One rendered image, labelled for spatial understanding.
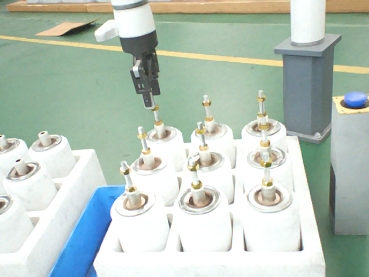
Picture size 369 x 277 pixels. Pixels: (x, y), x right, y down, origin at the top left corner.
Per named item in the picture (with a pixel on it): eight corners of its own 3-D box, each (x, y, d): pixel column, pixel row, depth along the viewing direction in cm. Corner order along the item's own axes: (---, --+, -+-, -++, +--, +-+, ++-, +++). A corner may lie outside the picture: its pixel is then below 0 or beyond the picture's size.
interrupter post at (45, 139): (45, 142, 95) (40, 131, 93) (53, 141, 95) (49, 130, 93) (41, 147, 93) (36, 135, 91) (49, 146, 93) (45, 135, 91)
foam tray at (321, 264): (158, 197, 108) (144, 145, 99) (298, 192, 100) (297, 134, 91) (117, 326, 75) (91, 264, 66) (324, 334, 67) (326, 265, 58)
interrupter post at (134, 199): (139, 208, 66) (135, 194, 65) (127, 208, 67) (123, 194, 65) (144, 199, 68) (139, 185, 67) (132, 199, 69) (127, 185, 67)
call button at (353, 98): (341, 101, 74) (342, 92, 73) (364, 99, 73) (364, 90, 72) (346, 111, 71) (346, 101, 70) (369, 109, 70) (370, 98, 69)
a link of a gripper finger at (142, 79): (129, 66, 73) (138, 90, 77) (127, 71, 72) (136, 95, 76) (142, 64, 72) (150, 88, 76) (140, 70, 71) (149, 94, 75)
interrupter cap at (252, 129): (256, 118, 87) (256, 115, 87) (287, 124, 82) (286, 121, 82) (239, 134, 82) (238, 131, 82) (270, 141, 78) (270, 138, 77)
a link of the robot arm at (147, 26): (109, 30, 80) (100, 0, 77) (159, 23, 78) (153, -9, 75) (94, 43, 73) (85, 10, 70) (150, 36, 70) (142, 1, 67)
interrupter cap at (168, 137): (139, 142, 87) (138, 139, 86) (157, 126, 92) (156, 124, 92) (166, 147, 83) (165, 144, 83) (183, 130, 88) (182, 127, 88)
